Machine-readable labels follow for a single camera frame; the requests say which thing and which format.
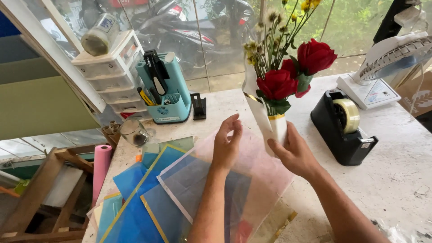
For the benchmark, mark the wooden frame rack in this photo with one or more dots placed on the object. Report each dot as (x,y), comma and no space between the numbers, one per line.
(37,195)

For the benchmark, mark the small orange piece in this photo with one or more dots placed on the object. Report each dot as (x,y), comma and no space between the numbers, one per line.
(138,158)

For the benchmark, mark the bundle of cardboard tubes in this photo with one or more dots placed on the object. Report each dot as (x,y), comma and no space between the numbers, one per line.
(110,131)

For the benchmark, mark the pink translucent wrapping sheet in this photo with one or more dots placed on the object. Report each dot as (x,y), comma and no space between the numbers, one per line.
(266,179)

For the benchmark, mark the cardboard box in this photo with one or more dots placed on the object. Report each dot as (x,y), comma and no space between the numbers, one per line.
(416,98)

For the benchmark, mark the teal desk organizer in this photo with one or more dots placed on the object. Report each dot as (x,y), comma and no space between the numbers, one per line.
(173,104)

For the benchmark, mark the pale green wrapping sheet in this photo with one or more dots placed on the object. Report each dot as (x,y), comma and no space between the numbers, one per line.
(179,143)

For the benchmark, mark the blue gold-edged wrapping sheet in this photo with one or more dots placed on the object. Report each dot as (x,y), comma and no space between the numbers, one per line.
(138,216)

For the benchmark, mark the white plastic drawer unit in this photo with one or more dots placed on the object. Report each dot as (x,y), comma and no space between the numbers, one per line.
(108,76)

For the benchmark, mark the person's left hand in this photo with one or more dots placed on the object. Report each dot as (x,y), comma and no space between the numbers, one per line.
(224,148)

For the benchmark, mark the glass jar with label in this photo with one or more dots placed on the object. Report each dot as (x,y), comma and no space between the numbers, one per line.
(100,33)

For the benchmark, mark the pink paper roll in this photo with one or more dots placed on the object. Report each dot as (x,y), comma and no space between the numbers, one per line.
(100,172)

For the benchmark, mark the clear plastic scrap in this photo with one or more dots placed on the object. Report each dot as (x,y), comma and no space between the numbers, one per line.
(401,233)

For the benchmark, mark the black pole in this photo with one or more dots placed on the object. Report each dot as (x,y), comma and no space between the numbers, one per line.
(391,20)

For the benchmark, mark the clear gold-edged wrapping sheet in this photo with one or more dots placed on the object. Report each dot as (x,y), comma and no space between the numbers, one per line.
(273,222)

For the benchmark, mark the light blue wrapping sheet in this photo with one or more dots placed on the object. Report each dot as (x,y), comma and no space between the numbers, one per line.
(109,212)

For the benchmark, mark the small black stapler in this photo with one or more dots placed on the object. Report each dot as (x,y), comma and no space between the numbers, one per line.
(198,106)

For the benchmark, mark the black red motorcycle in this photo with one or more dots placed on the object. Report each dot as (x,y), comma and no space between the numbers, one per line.
(189,30)

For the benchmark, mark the white desk fan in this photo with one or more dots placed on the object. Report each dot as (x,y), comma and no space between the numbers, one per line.
(388,60)

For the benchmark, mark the red rose bouquet white wrap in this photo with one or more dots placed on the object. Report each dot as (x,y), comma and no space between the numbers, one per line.
(277,84)

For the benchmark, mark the yellow utility cutter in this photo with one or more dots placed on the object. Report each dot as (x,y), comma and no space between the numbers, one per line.
(145,97)

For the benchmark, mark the clear glass cup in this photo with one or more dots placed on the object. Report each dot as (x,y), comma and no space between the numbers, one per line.
(133,133)

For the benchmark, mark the clear tape roll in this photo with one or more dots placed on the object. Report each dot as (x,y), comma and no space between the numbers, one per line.
(350,114)

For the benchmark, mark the person's right hand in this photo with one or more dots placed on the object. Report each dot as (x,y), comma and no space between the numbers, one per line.
(297,155)

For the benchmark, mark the black tape dispenser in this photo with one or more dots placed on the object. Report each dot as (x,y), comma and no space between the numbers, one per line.
(332,141)

